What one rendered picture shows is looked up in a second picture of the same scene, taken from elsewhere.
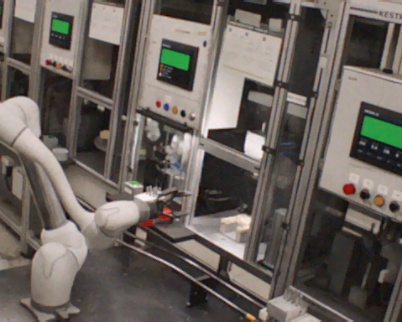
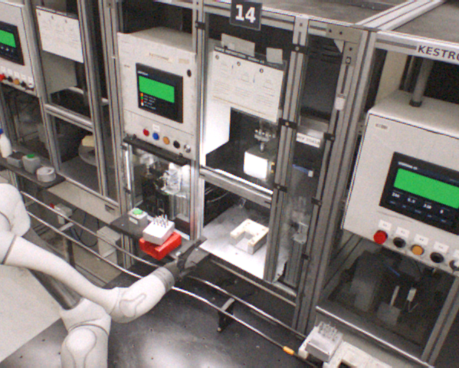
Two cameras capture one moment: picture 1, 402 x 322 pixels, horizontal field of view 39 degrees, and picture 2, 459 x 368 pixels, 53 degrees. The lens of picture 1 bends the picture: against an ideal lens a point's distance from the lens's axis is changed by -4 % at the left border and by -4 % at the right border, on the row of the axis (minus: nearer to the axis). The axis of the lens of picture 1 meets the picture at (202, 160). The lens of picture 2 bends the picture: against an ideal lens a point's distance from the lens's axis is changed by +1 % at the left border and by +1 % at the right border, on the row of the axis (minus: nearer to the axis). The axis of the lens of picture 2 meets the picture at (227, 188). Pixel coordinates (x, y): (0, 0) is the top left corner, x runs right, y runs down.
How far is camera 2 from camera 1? 0.92 m
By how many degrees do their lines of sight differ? 19
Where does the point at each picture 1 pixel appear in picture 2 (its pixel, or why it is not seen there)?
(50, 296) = not seen: outside the picture
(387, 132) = (428, 188)
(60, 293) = not seen: outside the picture
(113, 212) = (140, 300)
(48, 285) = not seen: outside the picture
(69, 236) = (91, 310)
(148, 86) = (131, 113)
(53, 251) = (81, 346)
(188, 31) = (165, 57)
